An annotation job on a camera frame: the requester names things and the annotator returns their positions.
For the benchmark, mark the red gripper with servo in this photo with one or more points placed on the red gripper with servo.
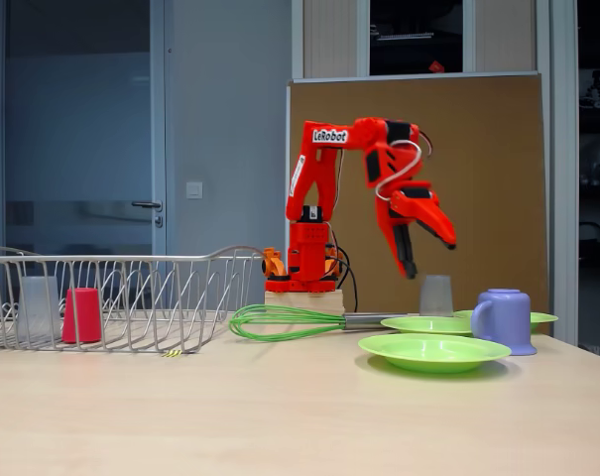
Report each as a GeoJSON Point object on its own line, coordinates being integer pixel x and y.
{"type": "Point", "coordinates": [413, 204]}

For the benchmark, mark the translucent grey plastic cup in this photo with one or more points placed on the translucent grey plastic cup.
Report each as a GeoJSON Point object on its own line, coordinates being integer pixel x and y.
{"type": "Point", "coordinates": [436, 297]}
{"type": "Point", "coordinates": [39, 307]}

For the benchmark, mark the purple plastic mug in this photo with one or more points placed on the purple plastic mug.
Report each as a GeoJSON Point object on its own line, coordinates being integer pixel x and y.
{"type": "Point", "coordinates": [508, 322]}

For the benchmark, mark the red plastic cup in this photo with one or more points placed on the red plastic cup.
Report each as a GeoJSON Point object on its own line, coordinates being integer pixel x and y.
{"type": "Point", "coordinates": [81, 317]}

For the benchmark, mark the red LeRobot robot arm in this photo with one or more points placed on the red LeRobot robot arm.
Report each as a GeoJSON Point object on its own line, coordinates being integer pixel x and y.
{"type": "Point", "coordinates": [309, 173]}

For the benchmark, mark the orange table clamp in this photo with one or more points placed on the orange table clamp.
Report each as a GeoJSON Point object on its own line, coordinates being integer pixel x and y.
{"type": "Point", "coordinates": [275, 263]}
{"type": "Point", "coordinates": [336, 263]}

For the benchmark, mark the green plastic plate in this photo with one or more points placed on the green plastic plate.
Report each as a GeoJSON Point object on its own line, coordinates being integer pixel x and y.
{"type": "Point", "coordinates": [542, 317]}
{"type": "Point", "coordinates": [428, 324]}
{"type": "Point", "coordinates": [428, 349]}

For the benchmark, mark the brown pin board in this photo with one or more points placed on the brown pin board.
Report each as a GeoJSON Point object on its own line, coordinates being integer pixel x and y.
{"type": "Point", "coordinates": [488, 149]}

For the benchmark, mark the wooden base block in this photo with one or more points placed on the wooden base block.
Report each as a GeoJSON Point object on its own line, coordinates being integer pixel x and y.
{"type": "Point", "coordinates": [304, 300]}

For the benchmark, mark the small red object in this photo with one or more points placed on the small red object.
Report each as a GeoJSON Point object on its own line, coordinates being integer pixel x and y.
{"type": "Point", "coordinates": [436, 65]}

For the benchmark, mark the dark kettle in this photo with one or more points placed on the dark kettle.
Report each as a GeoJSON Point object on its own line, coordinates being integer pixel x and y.
{"type": "Point", "coordinates": [592, 245]}

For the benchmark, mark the dark open shelf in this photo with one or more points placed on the dark open shelf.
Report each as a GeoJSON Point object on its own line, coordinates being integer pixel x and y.
{"type": "Point", "coordinates": [597, 124]}

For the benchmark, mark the small flexible tripod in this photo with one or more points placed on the small flexible tripod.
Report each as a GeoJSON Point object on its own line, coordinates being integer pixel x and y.
{"type": "Point", "coordinates": [597, 91]}

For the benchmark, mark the yellow black striped tape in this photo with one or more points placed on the yellow black striped tape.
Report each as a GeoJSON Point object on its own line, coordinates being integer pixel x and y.
{"type": "Point", "coordinates": [173, 353]}

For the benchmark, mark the grey glass door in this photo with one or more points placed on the grey glass door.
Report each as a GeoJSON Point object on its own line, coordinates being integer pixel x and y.
{"type": "Point", "coordinates": [81, 124]}

